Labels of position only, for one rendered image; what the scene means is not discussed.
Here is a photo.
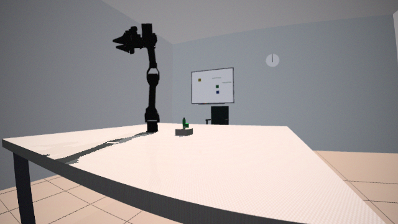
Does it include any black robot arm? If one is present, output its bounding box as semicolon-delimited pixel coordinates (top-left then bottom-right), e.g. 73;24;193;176
129;23;160;132

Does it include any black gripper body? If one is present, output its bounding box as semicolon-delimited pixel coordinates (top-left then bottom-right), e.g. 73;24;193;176
125;30;143;54

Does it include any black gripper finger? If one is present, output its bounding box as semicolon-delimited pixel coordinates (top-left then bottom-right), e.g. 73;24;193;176
113;33;126;45
116;44;129;53

